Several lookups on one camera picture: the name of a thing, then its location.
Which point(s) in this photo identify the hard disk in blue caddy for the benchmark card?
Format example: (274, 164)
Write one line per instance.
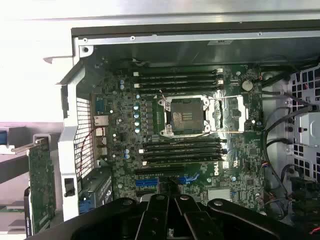
(2, 136)

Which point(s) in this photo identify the grey parts rack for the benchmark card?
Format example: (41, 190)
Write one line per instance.
(13, 170)

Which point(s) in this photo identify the green motherboard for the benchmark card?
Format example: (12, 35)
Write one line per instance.
(130, 112)

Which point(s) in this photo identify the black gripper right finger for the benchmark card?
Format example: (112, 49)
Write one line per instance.
(225, 220)

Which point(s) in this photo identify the silver chipset heatsink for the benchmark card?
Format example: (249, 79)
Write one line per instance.
(218, 194)

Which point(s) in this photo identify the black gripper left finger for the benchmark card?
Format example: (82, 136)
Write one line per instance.
(112, 220)

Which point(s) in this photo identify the blue expansion slot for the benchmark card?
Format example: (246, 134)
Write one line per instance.
(147, 182)

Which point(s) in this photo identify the black expansion slot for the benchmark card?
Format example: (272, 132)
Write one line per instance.
(160, 172)

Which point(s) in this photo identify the metal socket cover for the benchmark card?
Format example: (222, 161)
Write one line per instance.
(228, 115)

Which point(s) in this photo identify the black open PC case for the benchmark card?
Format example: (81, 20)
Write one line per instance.
(67, 150)

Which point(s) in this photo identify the round coin battery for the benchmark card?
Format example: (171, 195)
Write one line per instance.
(247, 85)

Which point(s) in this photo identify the metal disk bay cage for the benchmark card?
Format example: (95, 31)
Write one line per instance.
(307, 125)

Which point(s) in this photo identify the CPU socket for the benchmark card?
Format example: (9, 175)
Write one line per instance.
(185, 116)

